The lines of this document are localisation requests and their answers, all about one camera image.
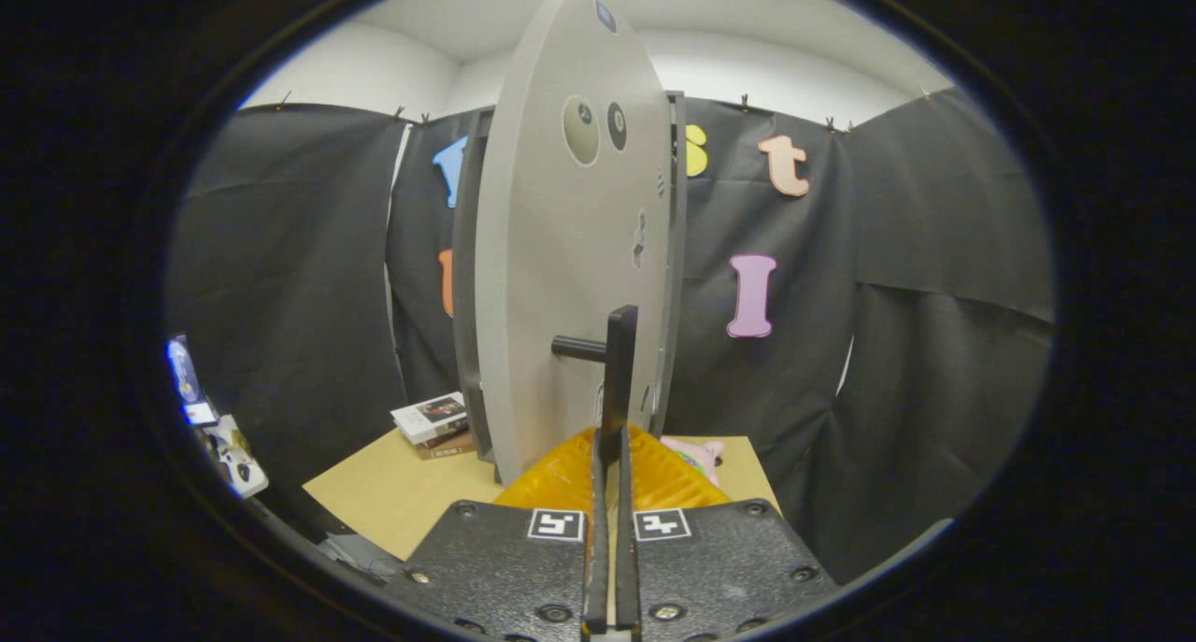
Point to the brown book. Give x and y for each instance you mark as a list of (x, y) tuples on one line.
[(448, 451)]

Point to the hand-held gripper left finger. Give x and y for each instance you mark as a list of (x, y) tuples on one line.
[(596, 577)]

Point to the white book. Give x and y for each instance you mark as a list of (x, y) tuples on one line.
[(425, 416)]

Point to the black book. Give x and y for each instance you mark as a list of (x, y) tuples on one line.
[(450, 434)]

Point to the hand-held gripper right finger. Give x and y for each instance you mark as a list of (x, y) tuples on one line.
[(628, 577)]

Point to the black backdrop cloth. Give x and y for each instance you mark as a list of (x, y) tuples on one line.
[(280, 278)]

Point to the pink plush toy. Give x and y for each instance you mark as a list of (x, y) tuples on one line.
[(696, 455)]

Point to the dark grey shoe cabinet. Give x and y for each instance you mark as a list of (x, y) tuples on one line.
[(464, 324)]

